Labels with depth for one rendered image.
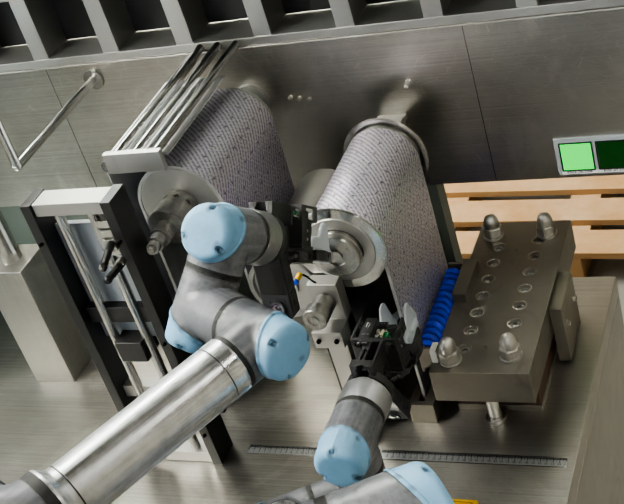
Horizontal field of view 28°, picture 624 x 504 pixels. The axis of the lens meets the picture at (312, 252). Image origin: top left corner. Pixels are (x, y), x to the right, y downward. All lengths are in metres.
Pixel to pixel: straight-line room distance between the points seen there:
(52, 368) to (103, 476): 1.07
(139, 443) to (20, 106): 1.16
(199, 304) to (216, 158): 0.45
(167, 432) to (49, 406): 1.02
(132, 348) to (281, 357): 0.58
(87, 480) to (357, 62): 0.96
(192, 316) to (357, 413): 0.31
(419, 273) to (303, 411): 0.33
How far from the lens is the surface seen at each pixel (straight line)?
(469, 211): 3.98
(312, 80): 2.13
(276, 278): 1.70
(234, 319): 1.50
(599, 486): 2.12
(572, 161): 2.09
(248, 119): 2.04
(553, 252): 2.14
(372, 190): 1.90
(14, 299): 2.37
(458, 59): 2.03
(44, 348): 2.42
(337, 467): 1.71
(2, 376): 2.57
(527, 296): 2.05
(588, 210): 3.87
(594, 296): 2.24
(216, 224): 1.53
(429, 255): 2.08
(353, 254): 1.85
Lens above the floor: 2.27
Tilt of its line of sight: 33 degrees down
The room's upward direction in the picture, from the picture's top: 18 degrees counter-clockwise
